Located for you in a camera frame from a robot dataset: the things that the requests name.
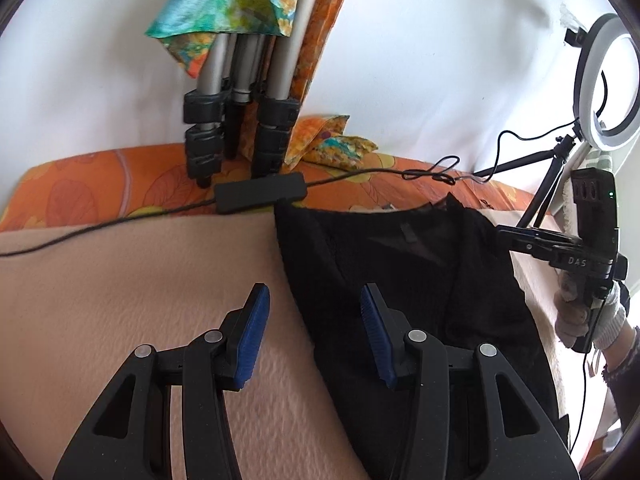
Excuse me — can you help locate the black t-shirt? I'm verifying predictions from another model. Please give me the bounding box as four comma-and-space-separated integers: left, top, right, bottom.
274, 197, 567, 479

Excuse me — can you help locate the colourful scarf on tripod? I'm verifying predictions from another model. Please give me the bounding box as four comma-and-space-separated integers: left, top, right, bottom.
144, 0, 362, 106

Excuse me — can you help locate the silver folded tripod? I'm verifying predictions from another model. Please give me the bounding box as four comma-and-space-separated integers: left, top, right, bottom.
183, 0, 316, 188

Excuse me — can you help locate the small colourful cloth pouch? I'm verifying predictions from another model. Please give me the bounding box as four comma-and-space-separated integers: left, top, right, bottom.
284, 115, 378, 171

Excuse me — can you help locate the peach bed blanket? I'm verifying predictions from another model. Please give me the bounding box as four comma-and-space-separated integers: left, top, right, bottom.
0, 209, 572, 480

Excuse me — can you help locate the black cable controller box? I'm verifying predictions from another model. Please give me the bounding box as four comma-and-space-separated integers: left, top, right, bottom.
214, 172, 307, 214

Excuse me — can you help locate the orange floral bed sheet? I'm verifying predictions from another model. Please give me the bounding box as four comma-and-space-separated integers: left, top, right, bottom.
1, 144, 533, 232

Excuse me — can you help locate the black mini tripod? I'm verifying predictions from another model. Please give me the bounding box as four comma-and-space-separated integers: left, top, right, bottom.
471, 134, 576, 229

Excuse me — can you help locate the right gloved hand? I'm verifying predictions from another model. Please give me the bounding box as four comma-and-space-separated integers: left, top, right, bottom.
554, 271, 627, 351

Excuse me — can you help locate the white ring light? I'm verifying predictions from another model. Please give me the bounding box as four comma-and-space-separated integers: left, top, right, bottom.
564, 13, 639, 152

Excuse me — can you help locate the black power cable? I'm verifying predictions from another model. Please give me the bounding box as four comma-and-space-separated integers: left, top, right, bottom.
0, 118, 582, 259

